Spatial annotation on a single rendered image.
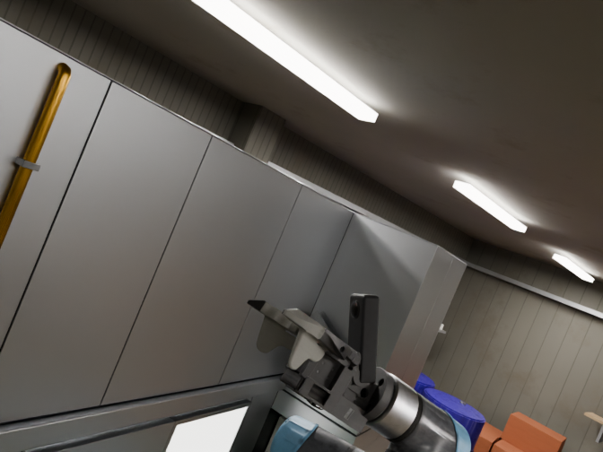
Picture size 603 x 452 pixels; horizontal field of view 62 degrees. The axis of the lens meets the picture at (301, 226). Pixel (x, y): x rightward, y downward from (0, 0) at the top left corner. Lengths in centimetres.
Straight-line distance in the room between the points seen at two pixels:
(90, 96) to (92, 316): 49
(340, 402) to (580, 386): 712
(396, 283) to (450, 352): 636
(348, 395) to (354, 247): 144
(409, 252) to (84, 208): 129
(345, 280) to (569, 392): 593
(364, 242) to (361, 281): 16
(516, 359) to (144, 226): 711
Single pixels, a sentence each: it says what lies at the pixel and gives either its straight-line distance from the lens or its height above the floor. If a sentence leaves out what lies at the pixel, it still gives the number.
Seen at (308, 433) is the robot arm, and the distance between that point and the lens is 76.
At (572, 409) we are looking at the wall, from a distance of 776.
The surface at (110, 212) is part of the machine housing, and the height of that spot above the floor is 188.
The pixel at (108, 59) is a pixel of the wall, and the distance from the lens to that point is 412.
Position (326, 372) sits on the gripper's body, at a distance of 65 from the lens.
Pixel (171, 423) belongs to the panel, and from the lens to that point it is 165.
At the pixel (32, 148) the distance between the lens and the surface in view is 99.
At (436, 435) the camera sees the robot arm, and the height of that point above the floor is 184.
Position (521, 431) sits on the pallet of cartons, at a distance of 708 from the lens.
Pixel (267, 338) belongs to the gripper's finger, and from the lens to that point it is 71.
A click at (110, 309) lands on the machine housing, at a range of 127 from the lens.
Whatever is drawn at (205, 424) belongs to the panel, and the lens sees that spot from 182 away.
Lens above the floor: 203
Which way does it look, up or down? 1 degrees down
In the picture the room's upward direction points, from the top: 23 degrees clockwise
